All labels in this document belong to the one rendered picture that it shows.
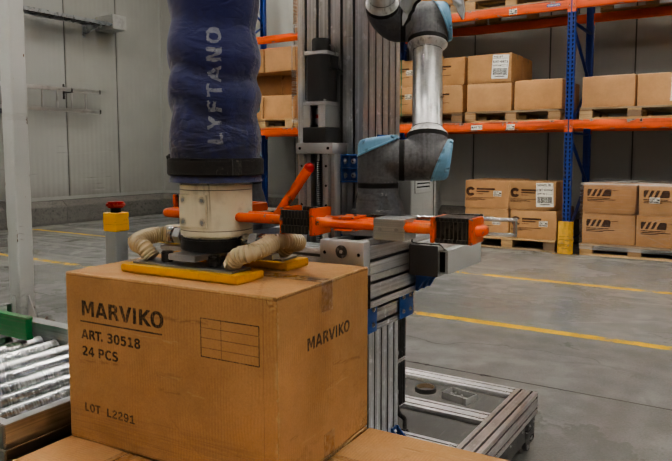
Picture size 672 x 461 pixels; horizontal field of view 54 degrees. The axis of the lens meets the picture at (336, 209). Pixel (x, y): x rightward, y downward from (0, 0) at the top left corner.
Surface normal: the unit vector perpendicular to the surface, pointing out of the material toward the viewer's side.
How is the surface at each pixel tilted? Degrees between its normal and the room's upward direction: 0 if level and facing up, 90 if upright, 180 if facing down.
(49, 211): 90
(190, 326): 90
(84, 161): 90
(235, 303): 90
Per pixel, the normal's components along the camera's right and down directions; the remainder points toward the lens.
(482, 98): -0.56, 0.07
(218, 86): 0.31, -0.26
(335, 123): 0.84, 0.04
